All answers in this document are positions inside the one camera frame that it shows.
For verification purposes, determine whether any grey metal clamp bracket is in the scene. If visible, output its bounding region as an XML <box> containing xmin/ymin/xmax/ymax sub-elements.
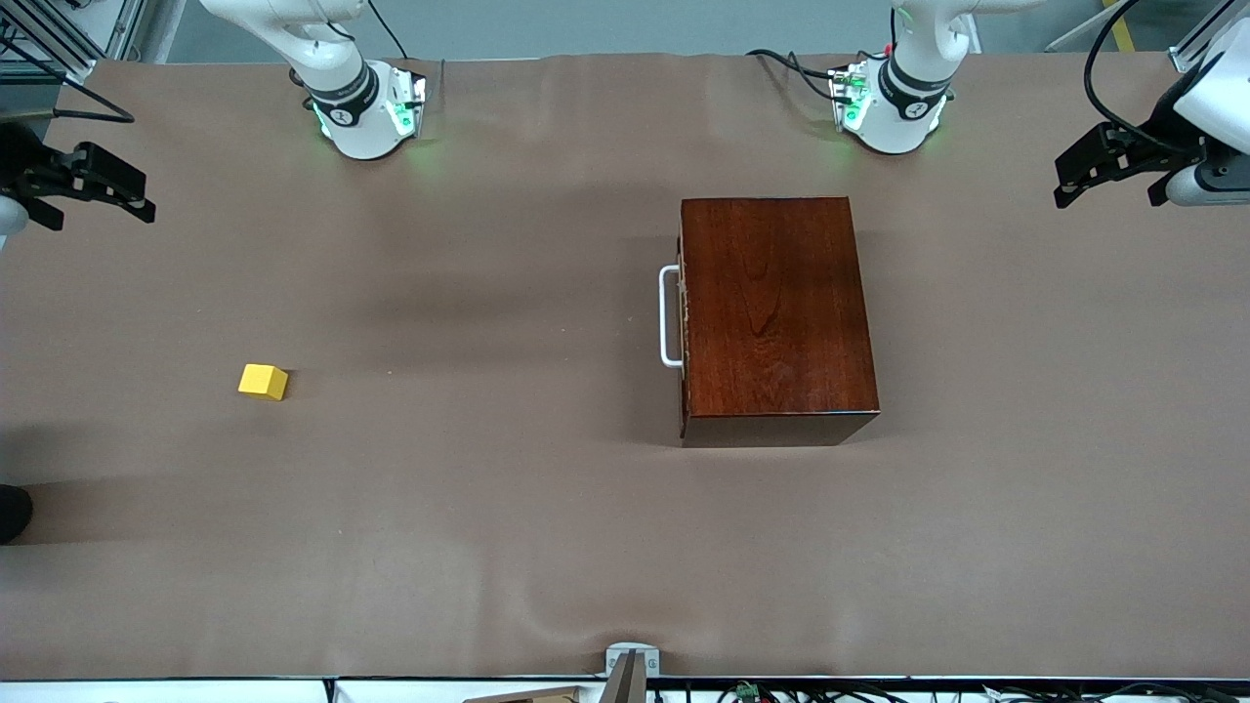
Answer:
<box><xmin>605</xmin><ymin>642</ymin><xmax>660</xmax><ymax>703</ymax></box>

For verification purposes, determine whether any wooden drawer with white handle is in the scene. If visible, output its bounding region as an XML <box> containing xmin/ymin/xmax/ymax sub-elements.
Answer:
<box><xmin>659</xmin><ymin>229</ymin><xmax>690</xmax><ymax>440</ymax></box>

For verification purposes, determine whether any black right base cable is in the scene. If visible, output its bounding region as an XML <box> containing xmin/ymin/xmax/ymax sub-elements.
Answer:
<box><xmin>366</xmin><ymin>0</ymin><xmax>411</xmax><ymax>60</ymax></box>

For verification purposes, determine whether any dark brown wooden cabinet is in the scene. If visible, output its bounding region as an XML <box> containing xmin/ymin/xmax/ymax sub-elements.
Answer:
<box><xmin>679</xmin><ymin>196</ymin><xmax>881</xmax><ymax>448</ymax></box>

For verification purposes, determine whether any aluminium frame profile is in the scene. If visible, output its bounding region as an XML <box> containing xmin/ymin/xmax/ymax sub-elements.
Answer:
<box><xmin>0</xmin><ymin>0</ymin><xmax>147</xmax><ymax>84</ymax></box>
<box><xmin>1170</xmin><ymin>0</ymin><xmax>1250</xmax><ymax>74</ymax></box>

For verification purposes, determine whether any brown table cloth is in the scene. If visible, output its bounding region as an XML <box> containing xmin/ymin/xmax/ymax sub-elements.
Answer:
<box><xmin>0</xmin><ymin>51</ymin><xmax>1250</xmax><ymax>682</ymax></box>

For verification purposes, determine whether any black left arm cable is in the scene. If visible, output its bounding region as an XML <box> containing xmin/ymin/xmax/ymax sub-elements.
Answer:
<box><xmin>1084</xmin><ymin>0</ymin><xmax>1202</xmax><ymax>157</ymax></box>

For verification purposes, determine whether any black base cable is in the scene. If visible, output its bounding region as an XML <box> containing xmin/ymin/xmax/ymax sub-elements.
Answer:
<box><xmin>366</xmin><ymin>0</ymin><xmax>411</xmax><ymax>60</ymax></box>
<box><xmin>747</xmin><ymin>49</ymin><xmax>851</xmax><ymax>103</ymax></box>

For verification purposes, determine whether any light wooden board piece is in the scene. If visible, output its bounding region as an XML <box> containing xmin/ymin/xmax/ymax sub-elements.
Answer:
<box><xmin>464</xmin><ymin>686</ymin><xmax>587</xmax><ymax>703</ymax></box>

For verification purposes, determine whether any black left base cable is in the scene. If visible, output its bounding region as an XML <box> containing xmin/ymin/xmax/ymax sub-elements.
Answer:
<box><xmin>747</xmin><ymin>49</ymin><xmax>851</xmax><ymax>103</ymax></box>

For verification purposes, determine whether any yellow wooden block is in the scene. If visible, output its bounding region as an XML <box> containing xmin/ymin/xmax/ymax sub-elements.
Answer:
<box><xmin>237</xmin><ymin>363</ymin><xmax>290</xmax><ymax>402</ymax></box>

